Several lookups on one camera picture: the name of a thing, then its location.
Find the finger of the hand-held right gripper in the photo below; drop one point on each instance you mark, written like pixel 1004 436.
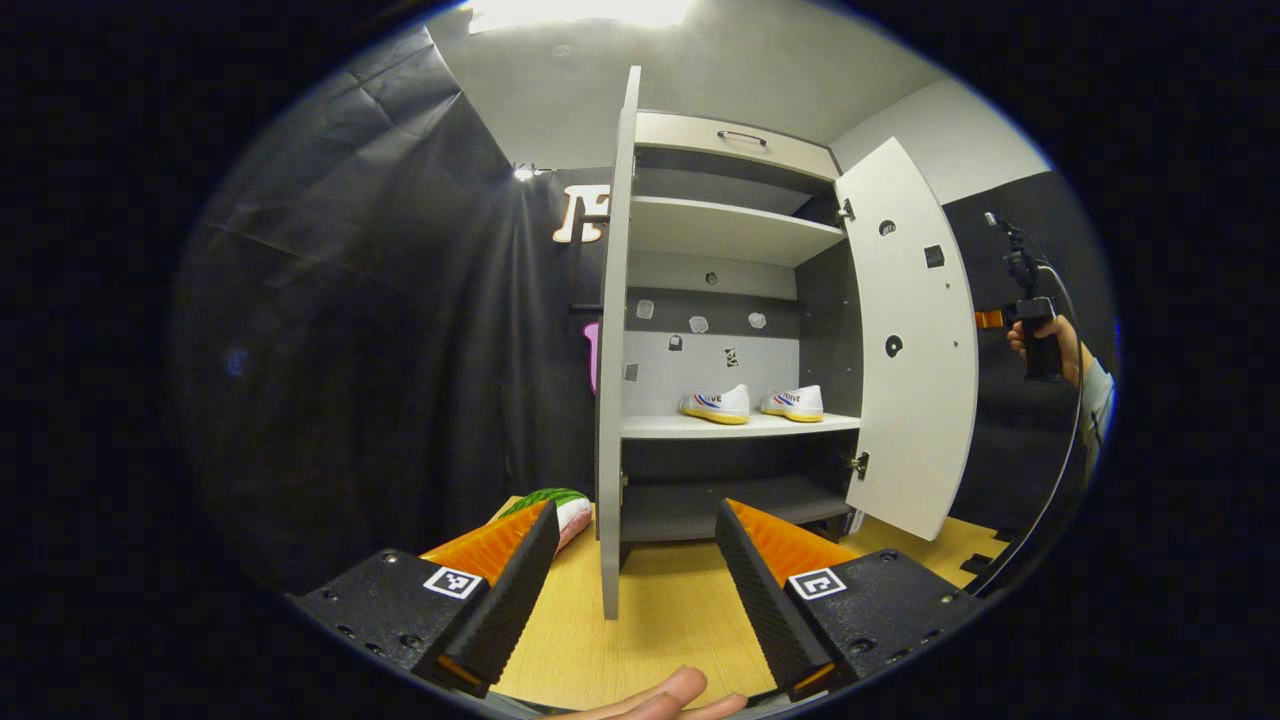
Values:
pixel 988 320

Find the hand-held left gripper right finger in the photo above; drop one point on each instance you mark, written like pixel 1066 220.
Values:
pixel 760 590

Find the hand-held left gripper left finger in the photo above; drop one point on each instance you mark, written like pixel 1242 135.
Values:
pixel 520 590

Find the white cabinet door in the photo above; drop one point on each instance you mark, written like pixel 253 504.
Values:
pixel 615 350
pixel 920 400

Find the white canvas shoe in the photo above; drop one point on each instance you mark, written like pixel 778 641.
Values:
pixel 718 405
pixel 795 402

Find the white shoe cabinet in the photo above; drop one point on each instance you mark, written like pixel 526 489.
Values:
pixel 720 230

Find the white cabinet drawer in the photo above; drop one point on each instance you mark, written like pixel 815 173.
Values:
pixel 680 132

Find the watermelon slice cushion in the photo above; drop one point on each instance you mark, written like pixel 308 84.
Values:
pixel 572 515

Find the ceiling light panel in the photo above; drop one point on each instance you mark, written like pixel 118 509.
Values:
pixel 580 12

